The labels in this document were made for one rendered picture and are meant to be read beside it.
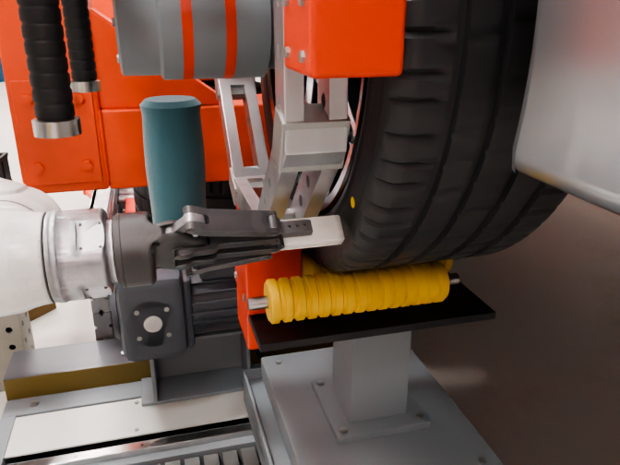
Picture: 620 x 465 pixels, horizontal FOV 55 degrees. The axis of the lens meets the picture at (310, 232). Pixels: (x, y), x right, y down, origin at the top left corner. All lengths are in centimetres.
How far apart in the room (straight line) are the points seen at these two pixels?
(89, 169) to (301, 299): 63
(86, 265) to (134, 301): 55
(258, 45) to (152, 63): 13
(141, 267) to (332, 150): 21
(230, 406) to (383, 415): 41
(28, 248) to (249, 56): 34
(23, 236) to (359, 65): 34
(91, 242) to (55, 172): 69
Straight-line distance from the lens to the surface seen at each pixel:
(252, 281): 82
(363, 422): 101
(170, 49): 73
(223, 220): 58
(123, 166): 126
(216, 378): 138
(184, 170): 90
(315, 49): 45
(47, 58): 61
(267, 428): 114
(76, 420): 135
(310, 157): 56
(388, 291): 78
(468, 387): 154
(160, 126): 89
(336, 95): 55
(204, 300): 117
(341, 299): 76
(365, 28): 46
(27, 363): 148
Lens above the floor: 86
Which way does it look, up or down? 21 degrees down
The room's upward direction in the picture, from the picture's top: straight up
